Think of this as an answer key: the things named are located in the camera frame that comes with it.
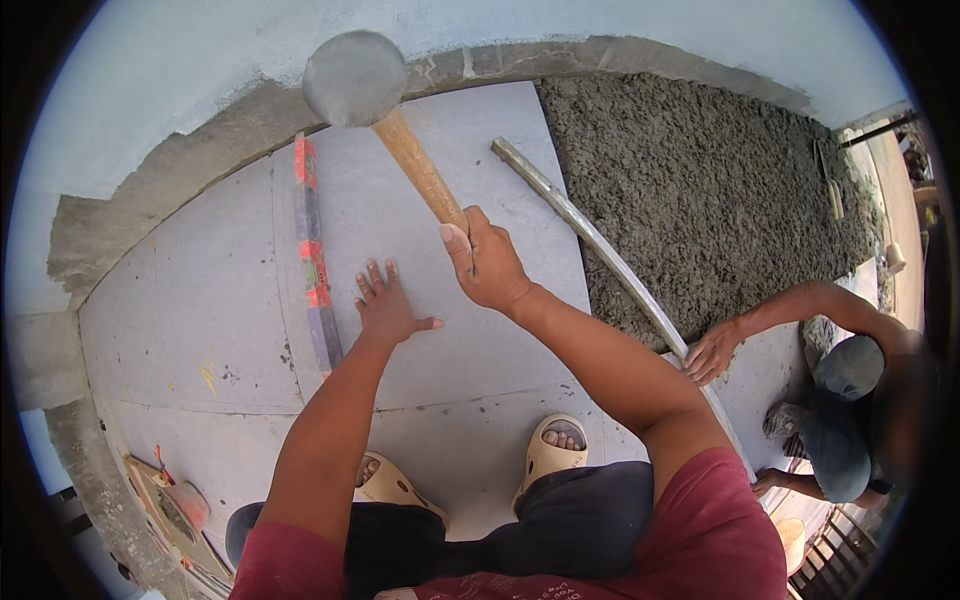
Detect person's left hand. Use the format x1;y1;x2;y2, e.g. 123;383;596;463
354;258;445;348

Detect person's right hand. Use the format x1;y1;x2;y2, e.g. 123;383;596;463
438;204;537;316

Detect wooden handled rubber mallet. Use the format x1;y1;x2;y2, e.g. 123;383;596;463
302;30;472;237

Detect red and purple spirit level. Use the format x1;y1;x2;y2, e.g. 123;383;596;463
292;132;345;378

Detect long metal straightedge bar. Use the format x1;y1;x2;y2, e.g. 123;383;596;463
491;135;759;485

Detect grey mortar bed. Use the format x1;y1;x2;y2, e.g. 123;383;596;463
534;72;877;355

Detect person's legs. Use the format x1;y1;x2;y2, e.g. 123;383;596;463
225;412;655;600

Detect pink plastic scoop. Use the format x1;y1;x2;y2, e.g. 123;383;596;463
160;480;212;535

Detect person's body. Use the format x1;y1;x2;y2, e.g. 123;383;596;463
228;405;790;600

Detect cream bucket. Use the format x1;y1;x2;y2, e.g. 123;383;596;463
774;517;808;577

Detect black pipe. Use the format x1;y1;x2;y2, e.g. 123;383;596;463
838;111;921;150

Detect dark metal grate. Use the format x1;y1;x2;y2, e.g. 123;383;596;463
787;506;882;600

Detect trowel with pale handle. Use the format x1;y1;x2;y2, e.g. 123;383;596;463
814;138;846;223

